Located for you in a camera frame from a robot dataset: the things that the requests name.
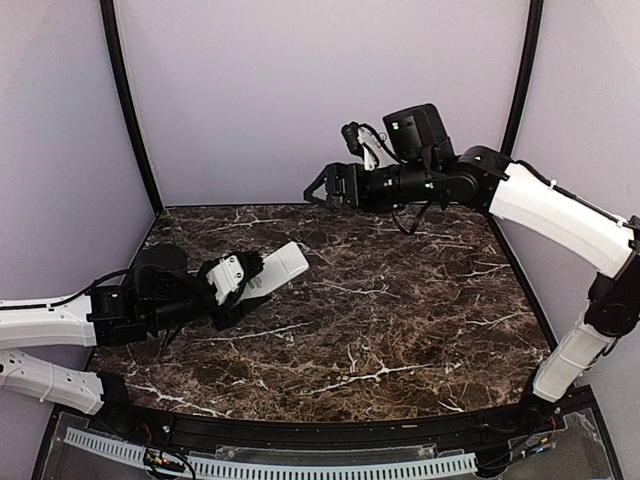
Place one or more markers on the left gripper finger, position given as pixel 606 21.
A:
pixel 231 317
pixel 243 265

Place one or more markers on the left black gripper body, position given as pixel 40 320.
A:
pixel 219 320

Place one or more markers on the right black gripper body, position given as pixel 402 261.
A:
pixel 367 196

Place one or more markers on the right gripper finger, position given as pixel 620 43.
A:
pixel 319 192
pixel 333 204

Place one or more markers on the white remote control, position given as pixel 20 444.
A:
pixel 279 268

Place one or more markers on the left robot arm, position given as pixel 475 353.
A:
pixel 156 297

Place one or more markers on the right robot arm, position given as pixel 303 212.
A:
pixel 414 162

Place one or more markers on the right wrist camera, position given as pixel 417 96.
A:
pixel 365 142

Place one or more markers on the black front rail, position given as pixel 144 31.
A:
pixel 191 432

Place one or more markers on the white slotted cable duct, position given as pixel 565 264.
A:
pixel 239 463

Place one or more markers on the left black frame post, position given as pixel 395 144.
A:
pixel 126 102

